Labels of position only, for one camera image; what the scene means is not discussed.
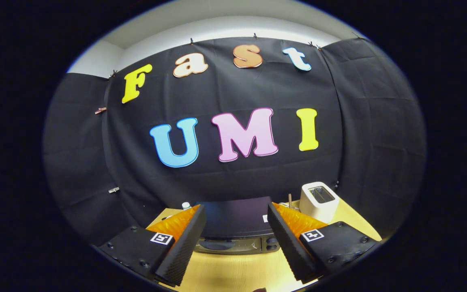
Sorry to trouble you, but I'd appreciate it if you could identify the black toaster oven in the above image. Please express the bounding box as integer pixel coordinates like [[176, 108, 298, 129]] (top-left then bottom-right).
[[195, 196, 281, 255]]

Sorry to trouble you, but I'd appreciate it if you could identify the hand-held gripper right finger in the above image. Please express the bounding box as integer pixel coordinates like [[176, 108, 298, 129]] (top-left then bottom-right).
[[267, 202, 380, 283]]

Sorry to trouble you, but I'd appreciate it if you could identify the white toaster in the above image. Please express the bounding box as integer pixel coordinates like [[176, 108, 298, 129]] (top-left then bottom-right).
[[299, 182, 339, 224]]

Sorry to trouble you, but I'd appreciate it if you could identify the black backdrop cloth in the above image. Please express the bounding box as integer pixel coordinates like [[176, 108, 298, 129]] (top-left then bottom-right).
[[43, 37, 427, 248]]

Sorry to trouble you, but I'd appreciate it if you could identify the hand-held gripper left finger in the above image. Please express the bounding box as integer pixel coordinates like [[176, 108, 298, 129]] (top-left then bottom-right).
[[99, 204, 207, 287]]

